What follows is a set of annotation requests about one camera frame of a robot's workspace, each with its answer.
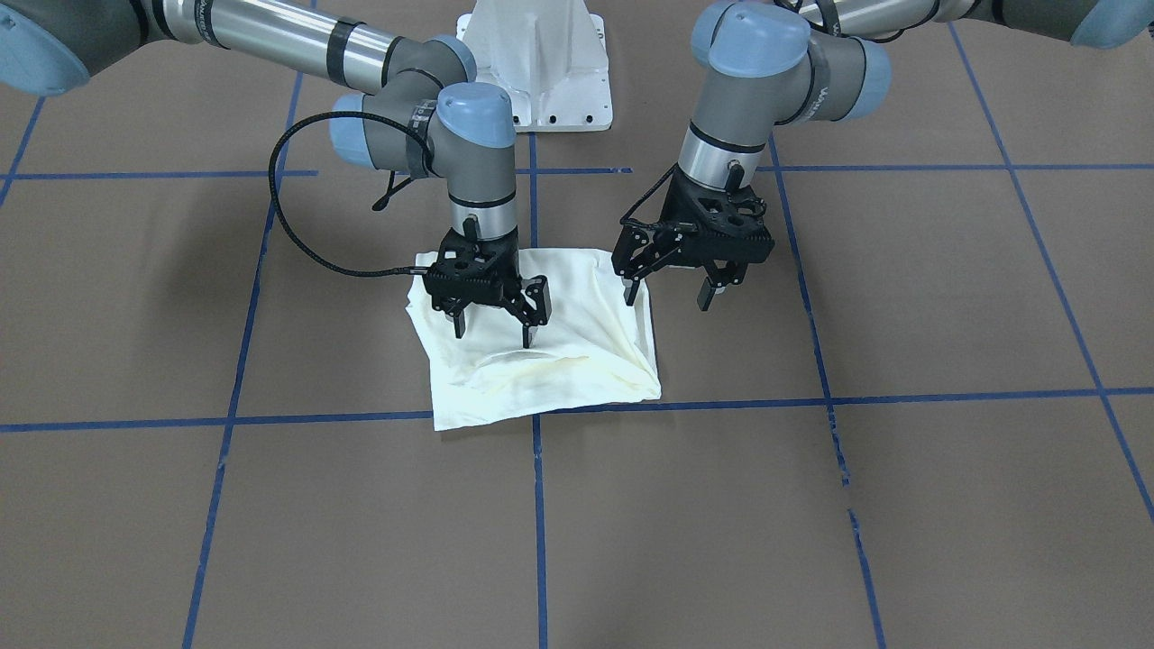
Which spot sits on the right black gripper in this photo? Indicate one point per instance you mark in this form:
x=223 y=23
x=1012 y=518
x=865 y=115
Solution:
x=506 y=259

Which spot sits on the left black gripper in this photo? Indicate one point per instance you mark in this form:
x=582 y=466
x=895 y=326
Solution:
x=668 y=213

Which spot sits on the cream long-sleeve cat shirt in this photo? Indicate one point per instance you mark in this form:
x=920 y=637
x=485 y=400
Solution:
x=595 y=349

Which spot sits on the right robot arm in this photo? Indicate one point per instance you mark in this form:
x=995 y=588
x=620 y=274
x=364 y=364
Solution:
x=412 y=107

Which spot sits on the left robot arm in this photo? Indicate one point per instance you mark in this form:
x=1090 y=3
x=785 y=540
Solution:
x=790 y=62

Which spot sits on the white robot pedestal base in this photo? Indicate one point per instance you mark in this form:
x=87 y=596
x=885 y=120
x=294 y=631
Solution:
x=551 y=58

